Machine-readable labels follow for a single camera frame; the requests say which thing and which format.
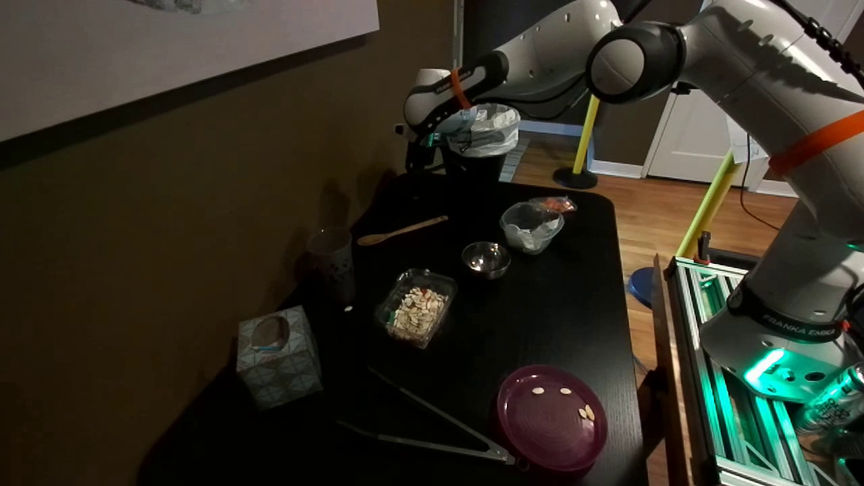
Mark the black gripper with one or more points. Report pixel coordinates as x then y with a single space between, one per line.
422 150

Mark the wooden spoon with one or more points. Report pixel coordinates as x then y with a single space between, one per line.
395 233

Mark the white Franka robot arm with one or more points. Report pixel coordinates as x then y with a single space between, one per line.
745 55

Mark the trash bin with white bag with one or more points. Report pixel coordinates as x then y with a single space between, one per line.
488 126

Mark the small clear glass bowl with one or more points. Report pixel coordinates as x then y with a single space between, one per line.
486 260

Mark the clear rectangular plastic container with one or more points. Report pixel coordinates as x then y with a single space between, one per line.
433 276

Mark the clear bag of colourful candy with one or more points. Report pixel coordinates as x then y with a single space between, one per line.
560 206

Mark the dark drinking glass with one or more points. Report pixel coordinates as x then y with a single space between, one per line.
330 265

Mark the white bowl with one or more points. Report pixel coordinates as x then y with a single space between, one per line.
554 235

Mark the yellow pole with black base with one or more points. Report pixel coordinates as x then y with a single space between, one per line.
587 137

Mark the pile of pumpkin seeds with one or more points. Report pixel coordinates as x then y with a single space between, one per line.
417 315

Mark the blue object on floor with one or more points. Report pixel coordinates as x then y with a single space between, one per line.
642 287

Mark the patterned tissue box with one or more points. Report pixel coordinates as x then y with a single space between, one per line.
279 369

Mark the white panel door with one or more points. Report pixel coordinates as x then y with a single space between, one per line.
691 137

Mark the leaning yellow pole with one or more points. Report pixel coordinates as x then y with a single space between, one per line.
711 204

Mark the purple plastic plate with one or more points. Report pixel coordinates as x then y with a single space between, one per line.
548 435

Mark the brown wooden base board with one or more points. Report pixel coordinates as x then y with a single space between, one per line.
672 379

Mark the white board on wall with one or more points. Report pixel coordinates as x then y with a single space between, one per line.
136 55

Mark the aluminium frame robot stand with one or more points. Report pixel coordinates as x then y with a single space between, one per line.
719 422

